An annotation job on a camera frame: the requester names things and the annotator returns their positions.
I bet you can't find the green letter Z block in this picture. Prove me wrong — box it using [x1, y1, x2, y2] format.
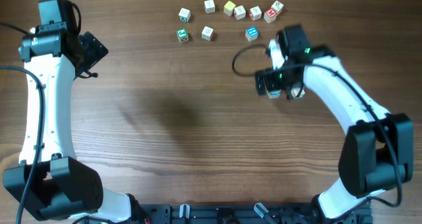
[290, 86, 305, 99]

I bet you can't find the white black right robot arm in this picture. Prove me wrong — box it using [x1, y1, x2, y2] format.
[254, 25, 413, 223]

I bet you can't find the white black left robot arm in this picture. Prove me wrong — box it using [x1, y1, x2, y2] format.
[3, 0, 150, 223]

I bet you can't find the blue X base block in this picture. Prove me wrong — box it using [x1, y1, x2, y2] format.
[267, 90, 282, 99]

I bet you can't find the blue top wooden block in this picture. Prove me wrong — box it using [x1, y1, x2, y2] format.
[245, 27, 258, 42]

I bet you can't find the red top M block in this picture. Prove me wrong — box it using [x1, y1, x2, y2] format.
[264, 8, 278, 23]

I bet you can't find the red edge picture block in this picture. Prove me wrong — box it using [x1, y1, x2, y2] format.
[249, 6, 262, 21]

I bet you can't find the red number block far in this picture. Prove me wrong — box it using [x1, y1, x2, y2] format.
[271, 1, 284, 14]

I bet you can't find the red side picture block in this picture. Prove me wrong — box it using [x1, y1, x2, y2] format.
[233, 5, 246, 20]

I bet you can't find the red letter M block left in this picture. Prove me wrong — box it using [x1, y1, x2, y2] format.
[201, 26, 214, 41]

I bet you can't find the yellow top wooden block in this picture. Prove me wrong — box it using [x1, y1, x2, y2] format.
[224, 1, 236, 16]

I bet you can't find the green ball picture block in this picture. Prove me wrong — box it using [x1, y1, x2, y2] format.
[176, 28, 189, 43]

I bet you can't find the green letter A block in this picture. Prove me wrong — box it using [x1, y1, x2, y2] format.
[178, 8, 191, 23]

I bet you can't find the plain wooden block left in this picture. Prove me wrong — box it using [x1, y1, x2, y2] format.
[204, 0, 216, 14]

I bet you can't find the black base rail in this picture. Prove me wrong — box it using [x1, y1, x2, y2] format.
[138, 202, 373, 224]

